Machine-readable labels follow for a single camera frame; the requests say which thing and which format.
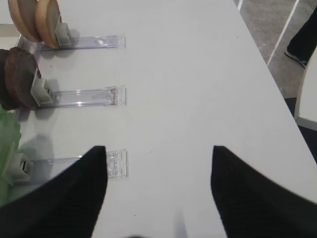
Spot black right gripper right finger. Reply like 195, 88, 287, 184
211, 146, 317, 238

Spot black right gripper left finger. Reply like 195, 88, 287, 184
0, 146, 108, 238

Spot green lettuce leaf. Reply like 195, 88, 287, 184
0, 106, 21, 206

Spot grey pusher block lettuce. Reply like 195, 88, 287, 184
8, 153, 33, 182

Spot brown meat patty front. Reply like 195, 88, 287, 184
4, 47, 42, 110

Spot grey pusher block bread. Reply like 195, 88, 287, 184
55, 22, 71, 47

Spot bread slice front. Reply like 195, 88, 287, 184
35, 0, 62, 49

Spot bread slice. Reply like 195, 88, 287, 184
35, 0, 62, 49
8, 0, 42, 43

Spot bread slice rear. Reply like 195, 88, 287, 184
8, 0, 42, 43

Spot clear acrylic food rack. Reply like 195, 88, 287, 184
0, 24, 130, 183

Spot grey pusher block patty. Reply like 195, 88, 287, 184
30, 78, 54, 107

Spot person leg dark trousers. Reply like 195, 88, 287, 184
285, 8, 317, 68

